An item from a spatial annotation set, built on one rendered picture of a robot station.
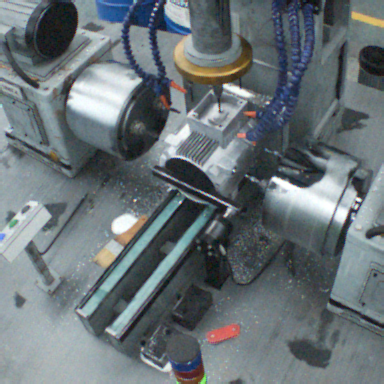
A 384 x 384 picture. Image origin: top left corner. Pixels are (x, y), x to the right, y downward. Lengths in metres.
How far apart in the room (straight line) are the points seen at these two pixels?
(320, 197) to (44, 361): 0.82
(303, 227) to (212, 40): 0.46
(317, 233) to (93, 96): 0.68
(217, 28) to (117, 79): 0.41
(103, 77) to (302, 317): 0.82
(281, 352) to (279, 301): 0.15
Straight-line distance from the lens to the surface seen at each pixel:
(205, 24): 1.21
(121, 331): 1.36
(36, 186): 1.84
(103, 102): 1.51
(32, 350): 1.54
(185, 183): 1.43
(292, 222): 1.31
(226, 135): 1.41
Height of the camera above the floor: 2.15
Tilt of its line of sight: 52 degrees down
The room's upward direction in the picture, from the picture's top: 8 degrees counter-clockwise
